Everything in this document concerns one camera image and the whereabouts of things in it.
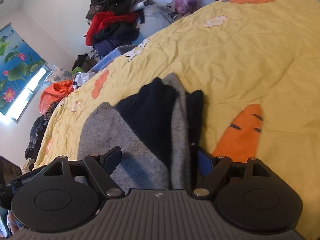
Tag leopard print cloth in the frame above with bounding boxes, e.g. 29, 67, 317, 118
43, 101, 59, 122

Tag grey navy knit sweater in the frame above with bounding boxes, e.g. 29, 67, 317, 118
78, 73, 203, 192

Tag lotus flower picture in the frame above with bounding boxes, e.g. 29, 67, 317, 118
1, 24, 46, 115

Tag orange plastic bag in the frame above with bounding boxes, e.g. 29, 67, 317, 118
39, 80, 74, 114

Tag pink plastic bag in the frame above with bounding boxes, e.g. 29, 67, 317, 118
174, 0, 198, 15

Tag light blue folded towel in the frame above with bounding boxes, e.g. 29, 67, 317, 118
91, 44, 137, 73

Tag yellow carrot print quilt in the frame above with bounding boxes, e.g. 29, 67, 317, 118
35, 0, 319, 239

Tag pile of dark red clothes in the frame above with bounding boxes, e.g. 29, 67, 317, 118
85, 0, 174, 56

